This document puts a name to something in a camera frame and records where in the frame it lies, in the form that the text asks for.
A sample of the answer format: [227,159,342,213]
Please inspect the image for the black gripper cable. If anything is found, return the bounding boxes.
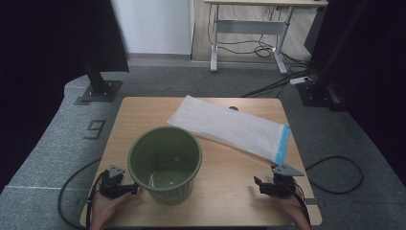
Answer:
[286,181,312,228]
[85,171,109,230]

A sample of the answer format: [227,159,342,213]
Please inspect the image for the dark curtain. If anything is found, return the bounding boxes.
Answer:
[0,0,130,193]
[310,0,406,176]

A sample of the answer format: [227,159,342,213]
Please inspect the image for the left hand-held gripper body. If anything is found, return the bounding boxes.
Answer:
[99,164,128,199]

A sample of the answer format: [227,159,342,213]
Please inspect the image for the green plastic bucket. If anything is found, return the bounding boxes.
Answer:
[127,125,203,206]

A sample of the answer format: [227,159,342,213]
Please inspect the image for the white power strip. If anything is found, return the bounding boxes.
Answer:
[289,76,312,86]

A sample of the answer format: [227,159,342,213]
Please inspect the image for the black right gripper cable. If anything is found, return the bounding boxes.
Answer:
[286,181,312,228]

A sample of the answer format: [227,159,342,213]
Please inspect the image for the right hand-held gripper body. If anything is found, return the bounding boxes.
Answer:
[269,163,305,197]

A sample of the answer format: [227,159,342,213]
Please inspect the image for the person's right hand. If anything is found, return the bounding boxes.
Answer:
[275,191,312,230]

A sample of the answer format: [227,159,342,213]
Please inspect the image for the black floor cable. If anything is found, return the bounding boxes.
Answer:
[304,155,364,196]
[57,157,102,230]

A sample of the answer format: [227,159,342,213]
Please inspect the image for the person's left hand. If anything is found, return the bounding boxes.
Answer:
[89,191,135,230]

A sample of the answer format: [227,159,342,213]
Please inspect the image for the black metal stand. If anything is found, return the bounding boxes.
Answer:
[296,0,372,111]
[79,60,124,104]

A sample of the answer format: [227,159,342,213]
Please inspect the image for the white desk with metal legs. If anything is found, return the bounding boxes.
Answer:
[204,0,329,75]

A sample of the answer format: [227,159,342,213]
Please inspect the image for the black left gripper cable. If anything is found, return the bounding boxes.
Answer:
[85,171,109,230]

